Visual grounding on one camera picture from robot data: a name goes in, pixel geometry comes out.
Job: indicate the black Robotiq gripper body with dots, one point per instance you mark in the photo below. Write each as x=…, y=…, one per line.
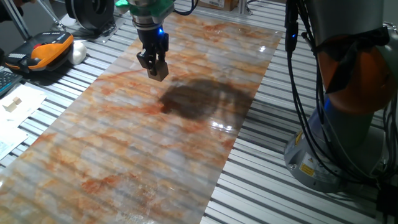
x=152, y=39

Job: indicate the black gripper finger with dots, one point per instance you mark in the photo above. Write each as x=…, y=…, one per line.
x=163, y=54
x=146, y=59

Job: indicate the wooden cube block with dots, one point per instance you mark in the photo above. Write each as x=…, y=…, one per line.
x=159, y=71

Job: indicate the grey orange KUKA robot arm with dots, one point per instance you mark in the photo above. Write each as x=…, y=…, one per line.
x=342, y=140

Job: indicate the dark sleeved person forearm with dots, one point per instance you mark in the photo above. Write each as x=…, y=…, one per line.
x=9, y=11

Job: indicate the small wooden block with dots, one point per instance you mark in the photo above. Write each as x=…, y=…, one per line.
x=10, y=106
x=17, y=100

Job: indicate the black round fan housing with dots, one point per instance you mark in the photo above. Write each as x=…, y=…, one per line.
x=90, y=12

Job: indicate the white rounded object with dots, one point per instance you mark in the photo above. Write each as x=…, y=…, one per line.
x=77, y=53

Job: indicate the brown cardboard box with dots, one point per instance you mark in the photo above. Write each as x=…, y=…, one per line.
x=220, y=3

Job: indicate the orange marble pattern mat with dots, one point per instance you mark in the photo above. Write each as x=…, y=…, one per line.
x=140, y=140

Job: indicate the orange black teach pendant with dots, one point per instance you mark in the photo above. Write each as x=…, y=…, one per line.
x=43, y=49

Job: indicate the slanted aluminium bar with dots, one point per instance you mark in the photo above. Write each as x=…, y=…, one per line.
x=17, y=20

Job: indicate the black computer keyboard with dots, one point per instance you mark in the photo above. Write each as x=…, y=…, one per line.
x=7, y=82

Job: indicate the printed white paper sheet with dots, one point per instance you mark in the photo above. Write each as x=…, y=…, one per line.
x=9, y=141

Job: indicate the green wrist mount plate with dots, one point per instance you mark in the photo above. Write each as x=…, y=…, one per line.
x=149, y=9

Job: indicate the grey metal base plate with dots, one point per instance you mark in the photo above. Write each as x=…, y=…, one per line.
x=105, y=34

